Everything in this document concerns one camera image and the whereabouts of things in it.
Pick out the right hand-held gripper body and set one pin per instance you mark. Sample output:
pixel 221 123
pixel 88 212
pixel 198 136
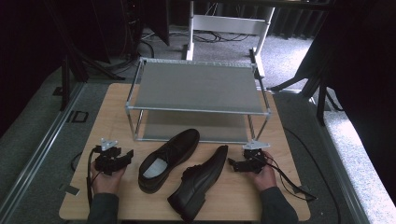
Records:
pixel 254 158

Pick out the black leather shoe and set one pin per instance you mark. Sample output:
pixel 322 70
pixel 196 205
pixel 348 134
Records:
pixel 199 183
pixel 168 160

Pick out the grey tape piece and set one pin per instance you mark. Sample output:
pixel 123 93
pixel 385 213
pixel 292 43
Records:
pixel 71 189

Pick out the dark curtain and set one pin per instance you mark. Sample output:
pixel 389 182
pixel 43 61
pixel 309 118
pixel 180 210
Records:
pixel 364 77
pixel 28 46

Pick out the grey two-tier shoe rack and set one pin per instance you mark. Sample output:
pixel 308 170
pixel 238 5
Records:
pixel 199 87

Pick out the metal floor rail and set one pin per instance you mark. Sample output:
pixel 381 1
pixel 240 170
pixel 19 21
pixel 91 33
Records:
pixel 37 149
pixel 342 174

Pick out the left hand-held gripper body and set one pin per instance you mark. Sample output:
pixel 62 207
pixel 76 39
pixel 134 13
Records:
pixel 107 157

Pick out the person's right hand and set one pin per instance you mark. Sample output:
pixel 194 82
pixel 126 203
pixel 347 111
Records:
pixel 266 179

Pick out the person's left hand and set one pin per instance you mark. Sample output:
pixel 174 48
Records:
pixel 107 182

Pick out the black metal stand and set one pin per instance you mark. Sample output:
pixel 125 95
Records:
pixel 65 81
pixel 320 105

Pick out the white desk frame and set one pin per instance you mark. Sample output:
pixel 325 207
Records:
pixel 230 24

